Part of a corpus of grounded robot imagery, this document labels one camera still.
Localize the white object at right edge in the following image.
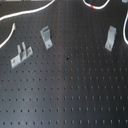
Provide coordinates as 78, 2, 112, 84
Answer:
123, 11, 128, 45

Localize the middle grey cable clip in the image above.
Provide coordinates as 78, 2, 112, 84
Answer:
40, 27, 53, 49

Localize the grey cable clip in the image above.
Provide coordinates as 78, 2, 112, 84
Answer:
10, 43, 33, 68
105, 26, 117, 51
40, 27, 53, 49

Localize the left grey cable clip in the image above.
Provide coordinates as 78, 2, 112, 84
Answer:
10, 43, 33, 68

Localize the right grey cable clip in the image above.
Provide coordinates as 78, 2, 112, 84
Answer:
105, 26, 117, 51

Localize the long white cable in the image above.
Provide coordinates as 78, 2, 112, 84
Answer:
0, 0, 56, 21

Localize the short white cable end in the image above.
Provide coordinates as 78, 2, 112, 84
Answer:
0, 22, 17, 49

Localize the white cable with red band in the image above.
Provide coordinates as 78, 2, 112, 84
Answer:
82, 0, 111, 10

